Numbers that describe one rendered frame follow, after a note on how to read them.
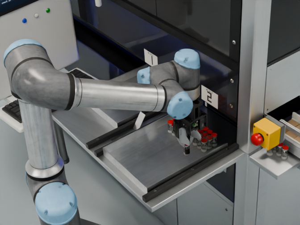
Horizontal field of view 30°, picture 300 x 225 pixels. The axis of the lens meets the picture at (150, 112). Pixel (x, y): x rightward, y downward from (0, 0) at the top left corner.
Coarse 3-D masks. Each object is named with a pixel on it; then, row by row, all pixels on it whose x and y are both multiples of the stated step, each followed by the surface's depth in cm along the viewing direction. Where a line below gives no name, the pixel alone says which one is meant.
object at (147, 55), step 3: (144, 51) 219; (147, 51) 217; (147, 54) 218; (150, 54) 216; (153, 54) 214; (147, 57) 219; (150, 57) 217; (153, 57) 215; (156, 57) 213; (147, 60) 220; (150, 60) 218; (153, 60) 216; (156, 60) 214; (150, 63) 219; (153, 63) 217; (156, 63) 215
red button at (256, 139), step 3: (252, 135) 178; (255, 135) 177; (258, 135) 177; (252, 138) 178; (255, 138) 177; (258, 138) 177; (261, 138) 177; (252, 141) 179; (255, 141) 177; (258, 141) 177; (261, 141) 177; (255, 144) 178; (258, 144) 177
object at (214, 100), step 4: (204, 88) 195; (204, 92) 196; (212, 92) 192; (204, 96) 197; (212, 96) 193; (216, 96) 191; (204, 100) 198; (212, 100) 194; (216, 100) 192; (212, 104) 195; (216, 104) 193
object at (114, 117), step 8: (144, 64) 235; (128, 72) 231; (136, 72) 233; (112, 80) 227; (120, 80) 230; (128, 80) 232; (136, 80) 231; (96, 112) 215; (104, 112) 209; (112, 112) 214; (120, 112) 214; (128, 112) 214; (136, 112) 213; (144, 112) 209; (112, 120) 205; (120, 120) 210; (128, 120) 206
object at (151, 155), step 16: (144, 128) 200; (160, 128) 205; (112, 144) 194; (128, 144) 198; (144, 144) 198; (160, 144) 197; (176, 144) 197; (192, 144) 196; (224, 144) 190; (112, 160) 190; (128, 160) 191; (144, 160) 191; (160, 160) 190; (176, 160) 190; (192, 160) 189; (128, 176) 184; (144, 176) 184; (160, 176) 184; (144, 192) 178
